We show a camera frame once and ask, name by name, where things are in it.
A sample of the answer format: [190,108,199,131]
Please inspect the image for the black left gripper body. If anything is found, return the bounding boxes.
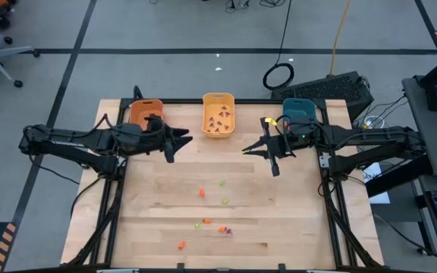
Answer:
[142,115,176,164]

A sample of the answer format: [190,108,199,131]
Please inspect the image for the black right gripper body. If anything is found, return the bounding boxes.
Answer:
[260,117,294,177]

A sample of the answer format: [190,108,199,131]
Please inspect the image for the orange plastic bin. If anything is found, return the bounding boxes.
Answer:
[129,99,165,132]

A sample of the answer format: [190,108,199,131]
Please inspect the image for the teal plastic bin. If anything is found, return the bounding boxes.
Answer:
[281,98,318,126]

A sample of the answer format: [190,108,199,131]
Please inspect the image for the yellow plastic bin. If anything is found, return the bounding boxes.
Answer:
[202,93,236,139]

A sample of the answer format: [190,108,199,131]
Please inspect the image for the black keyboard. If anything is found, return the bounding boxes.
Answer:
[270,71,375,122]

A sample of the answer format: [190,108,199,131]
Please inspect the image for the white power strip yellow plugs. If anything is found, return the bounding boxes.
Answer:
[356,115,386,130]

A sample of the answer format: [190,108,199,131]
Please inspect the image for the white paper sheet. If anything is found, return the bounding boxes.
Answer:
[362,162,392,206]

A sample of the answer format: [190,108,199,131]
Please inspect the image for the grey desk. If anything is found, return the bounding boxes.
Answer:
[401,75,437,179]

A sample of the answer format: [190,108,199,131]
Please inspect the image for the black coiled cable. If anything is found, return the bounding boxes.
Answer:
[262,0,295,91]

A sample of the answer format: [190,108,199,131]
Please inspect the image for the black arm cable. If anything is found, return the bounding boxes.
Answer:
[24,153,105,219]

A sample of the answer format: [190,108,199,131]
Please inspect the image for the yellow cable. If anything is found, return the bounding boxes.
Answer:
[329,0,353,77]

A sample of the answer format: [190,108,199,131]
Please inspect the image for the black floor cables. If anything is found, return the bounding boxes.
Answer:
[224,0,290,9]

